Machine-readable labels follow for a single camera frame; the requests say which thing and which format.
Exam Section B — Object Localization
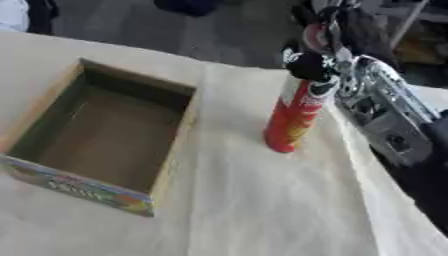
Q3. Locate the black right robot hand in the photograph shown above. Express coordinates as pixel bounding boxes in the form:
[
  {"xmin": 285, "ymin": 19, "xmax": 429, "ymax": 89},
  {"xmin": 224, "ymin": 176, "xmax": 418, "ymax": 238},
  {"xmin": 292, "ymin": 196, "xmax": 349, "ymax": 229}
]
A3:
[{"xmin": 280, "ymin": 39, "xmax": 343, "ymax": 92}]

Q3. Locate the red spray bottle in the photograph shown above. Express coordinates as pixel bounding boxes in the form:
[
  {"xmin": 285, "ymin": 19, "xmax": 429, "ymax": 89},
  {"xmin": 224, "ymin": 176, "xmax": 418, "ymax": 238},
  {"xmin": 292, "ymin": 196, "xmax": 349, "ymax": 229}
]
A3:
[{"xmin": 262, "ymin": 75, "xmax": 342, "ymax": 154}]

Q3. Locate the open cardboard box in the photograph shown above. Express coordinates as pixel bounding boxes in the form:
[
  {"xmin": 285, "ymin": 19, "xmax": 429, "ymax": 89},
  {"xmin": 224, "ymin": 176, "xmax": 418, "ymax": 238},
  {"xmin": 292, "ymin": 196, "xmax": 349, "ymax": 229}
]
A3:
[{"xmin": 0, "ymin": 57, "xmax": 200, "ymax": 218}]

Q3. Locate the dark bag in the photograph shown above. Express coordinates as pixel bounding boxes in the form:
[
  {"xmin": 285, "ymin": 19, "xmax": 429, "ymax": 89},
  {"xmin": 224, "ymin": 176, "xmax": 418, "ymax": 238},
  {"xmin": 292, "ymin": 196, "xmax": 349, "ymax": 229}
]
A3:
[{"xmin": 152, "ymin": 0, "xmax": 226, "ymax": 18}]

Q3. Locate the person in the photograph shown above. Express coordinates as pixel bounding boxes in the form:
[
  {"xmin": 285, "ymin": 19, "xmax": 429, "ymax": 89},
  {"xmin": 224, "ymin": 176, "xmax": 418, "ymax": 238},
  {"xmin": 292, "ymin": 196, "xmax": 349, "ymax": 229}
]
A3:
[{"xmin": 0, "ymin": 0, "xmax": 62, "ymax": 36}]

